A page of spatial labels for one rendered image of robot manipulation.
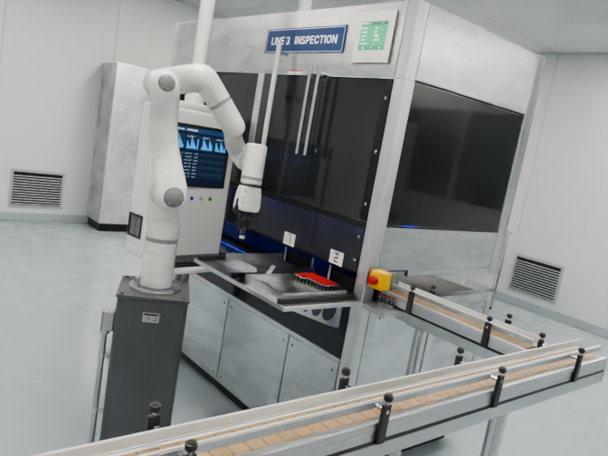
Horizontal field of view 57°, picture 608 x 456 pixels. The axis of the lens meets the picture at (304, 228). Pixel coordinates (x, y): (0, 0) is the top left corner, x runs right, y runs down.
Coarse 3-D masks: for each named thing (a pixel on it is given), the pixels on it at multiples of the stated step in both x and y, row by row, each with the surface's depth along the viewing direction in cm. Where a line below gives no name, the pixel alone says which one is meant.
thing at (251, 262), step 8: (232, 256) 264; (240, 256) 273; (248, 256) 276; (256, 256) 279; (264, 256) 282; (272, 256) 285; (280, 256) 289; (240, 264) 258; (248, 264) 253; (256, 264) 269; (264, 264) 272; (272, 264) 275; (280, 264) 278; (288, 264) 281
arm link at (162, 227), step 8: (152, 184) 207; (152, 200) 209; (152, 208) 211; (160, 208) 211; (152, 216) 209; (160, 216) 209; (168, 216) 211; (176, 216) 214; (152, 224) 206; (160, 224) 205; (168, 224) 207; (176, 224) 210; (152, 232) 205; (160, 232) 205; (168, 232) 206; (176, 232) 209; (152, 240) 205; (160, 240) 205; (168, 240) 206; (176, 240) 210
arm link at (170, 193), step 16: (160, 80) 189; (176, 80) 192; (160, 96) 190; (176, 96) 193; (160, 112) 195; (176, 112) 199; (160, 128) 198; (176, 128) 202; (160, 144) 199; (176, 144) 202; (160, 160) 200; (176, 160) 202; (160, 176) 198; (176, 176) 200; (160, 192) 198; (176, 192) 199; (176, 208) 201
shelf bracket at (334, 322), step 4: (340, 308) 244; (300, 312) 230; (304, 312) 232; (308, 312) 233; (320, 312) 238; (336, 312) 244; (340, 312) 244; (308, 316) 233; (312, 316) 235; (316, 316) 236; (320, 316) 238; (336, 316) 244; (340, 316) 244; (320, 320) 239; (324, 320) 240; (328, 320) 242; (332, 320) 243; (336, 320) 245; (328, 324) 242; (332, 324) 244; (336, 324) 245
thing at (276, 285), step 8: (248, 280) 233; (256, 280) 229; (264, 280) 241; (272, 280) 244; (280, 280) 247; (288, 280) 249; (256, 288) 229; (264, 288) 224; (272, 288) 221; (280, 288) 235; (288, 288) 237; (296, 288) 239; (304, 288) 242; (272, 296) 220; (280, 296) 216; (288, 296) 217; (296, 296) 220; (304, 296) 223
